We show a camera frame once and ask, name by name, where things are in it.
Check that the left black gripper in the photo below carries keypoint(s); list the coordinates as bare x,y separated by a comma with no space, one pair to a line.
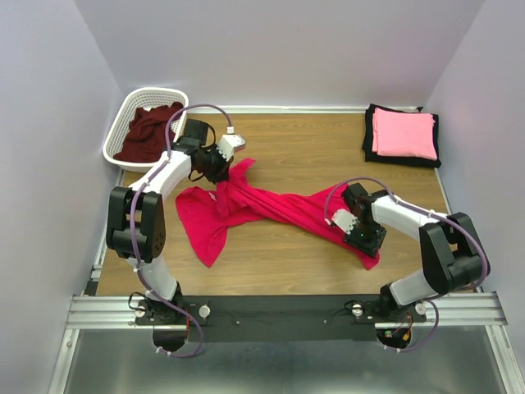
221,173

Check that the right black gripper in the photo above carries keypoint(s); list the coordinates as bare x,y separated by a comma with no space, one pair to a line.
367,247

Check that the crimson red t shirt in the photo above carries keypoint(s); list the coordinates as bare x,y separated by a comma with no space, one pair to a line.
207,215

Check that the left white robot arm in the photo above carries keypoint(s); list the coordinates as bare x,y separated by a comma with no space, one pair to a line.
136,227

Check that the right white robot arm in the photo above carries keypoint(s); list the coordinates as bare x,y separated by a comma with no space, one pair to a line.
451,252

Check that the dark maroon t shirt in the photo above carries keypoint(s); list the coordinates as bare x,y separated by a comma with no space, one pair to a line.
146,140

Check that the white plastic laundry basket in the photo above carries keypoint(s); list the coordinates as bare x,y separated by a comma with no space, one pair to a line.
145,98

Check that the folded pink t shirt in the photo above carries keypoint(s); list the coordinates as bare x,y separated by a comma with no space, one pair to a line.
405,135

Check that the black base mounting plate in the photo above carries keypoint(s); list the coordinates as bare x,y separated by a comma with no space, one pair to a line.
236,318

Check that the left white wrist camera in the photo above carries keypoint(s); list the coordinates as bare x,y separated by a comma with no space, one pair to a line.
229,144

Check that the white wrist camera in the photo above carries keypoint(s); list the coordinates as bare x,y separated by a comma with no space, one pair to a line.
229,144
344,220

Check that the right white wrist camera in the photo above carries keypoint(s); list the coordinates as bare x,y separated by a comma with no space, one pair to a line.
344,220

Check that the aluminium frame rail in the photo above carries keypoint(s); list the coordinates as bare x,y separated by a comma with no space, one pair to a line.
453,310

